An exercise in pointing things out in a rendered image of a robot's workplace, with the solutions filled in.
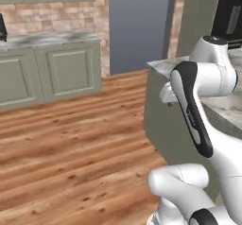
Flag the black countertop appliance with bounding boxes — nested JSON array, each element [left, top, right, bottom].
[[0, 12, 9, 43]]

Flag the tall green cabinet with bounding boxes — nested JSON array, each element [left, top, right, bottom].
[[175, 0, 224, 59]]

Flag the green base cupboards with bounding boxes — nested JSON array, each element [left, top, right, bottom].
[[0, 33, 104, 112]]

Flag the green island cabinet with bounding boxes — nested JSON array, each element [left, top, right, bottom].
[[143, 67, 242, 204]]

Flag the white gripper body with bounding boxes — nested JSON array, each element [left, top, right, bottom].
[[158, 81, 179, 106]]

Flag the black built-in appliance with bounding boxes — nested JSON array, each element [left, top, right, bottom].
[[210, 0, 242, 50]]

